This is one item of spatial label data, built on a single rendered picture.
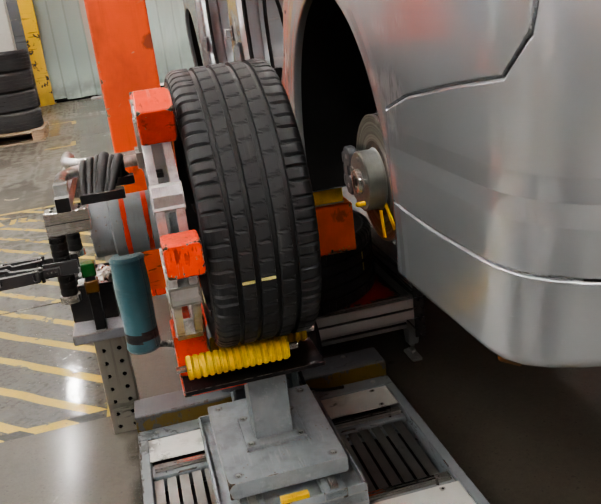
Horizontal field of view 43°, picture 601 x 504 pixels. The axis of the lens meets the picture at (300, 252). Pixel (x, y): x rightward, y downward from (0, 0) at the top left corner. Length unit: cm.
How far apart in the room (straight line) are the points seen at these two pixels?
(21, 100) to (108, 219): 831
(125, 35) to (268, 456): 118
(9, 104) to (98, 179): 844
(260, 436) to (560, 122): 129
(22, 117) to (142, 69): 786
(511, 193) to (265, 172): 61
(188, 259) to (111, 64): 87
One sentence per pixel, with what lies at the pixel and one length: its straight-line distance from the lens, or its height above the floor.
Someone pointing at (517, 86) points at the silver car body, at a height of 116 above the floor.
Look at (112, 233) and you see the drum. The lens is 176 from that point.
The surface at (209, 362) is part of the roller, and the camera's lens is 180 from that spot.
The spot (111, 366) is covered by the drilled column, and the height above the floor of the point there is 24.
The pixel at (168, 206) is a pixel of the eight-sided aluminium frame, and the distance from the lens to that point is 154.
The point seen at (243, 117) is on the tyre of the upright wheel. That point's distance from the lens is 156.
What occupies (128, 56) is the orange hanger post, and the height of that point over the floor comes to 120.
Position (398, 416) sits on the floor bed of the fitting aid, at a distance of 237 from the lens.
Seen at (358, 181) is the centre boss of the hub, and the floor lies 86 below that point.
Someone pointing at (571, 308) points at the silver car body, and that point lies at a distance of 109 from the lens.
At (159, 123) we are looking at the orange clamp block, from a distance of 156.
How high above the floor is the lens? 130
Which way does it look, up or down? 19 degrees down
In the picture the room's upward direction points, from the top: 7 degrees counter-clockwise
